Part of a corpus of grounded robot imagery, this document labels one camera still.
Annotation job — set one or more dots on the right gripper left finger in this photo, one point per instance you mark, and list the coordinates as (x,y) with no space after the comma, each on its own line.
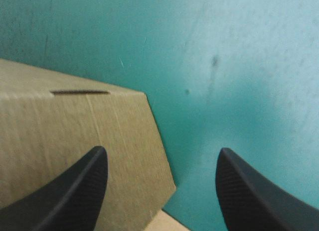
(72,198)

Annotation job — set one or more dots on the brown cardboard box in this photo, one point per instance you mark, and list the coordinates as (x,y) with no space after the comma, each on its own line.
(62,131)

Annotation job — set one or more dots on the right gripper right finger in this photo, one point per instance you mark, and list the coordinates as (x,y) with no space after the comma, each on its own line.
(249,203)

